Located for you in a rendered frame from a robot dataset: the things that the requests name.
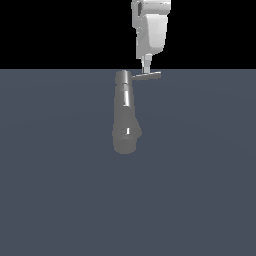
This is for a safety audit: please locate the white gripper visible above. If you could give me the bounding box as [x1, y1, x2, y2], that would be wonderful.
[134, 13, 170, 74]

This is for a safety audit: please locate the grey faucet handle bar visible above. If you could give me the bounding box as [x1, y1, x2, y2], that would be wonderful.
[131, 71, 163, 81]

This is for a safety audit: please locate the grey cylindrical peg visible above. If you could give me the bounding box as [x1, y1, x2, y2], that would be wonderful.
[111, 69, 143, 155]

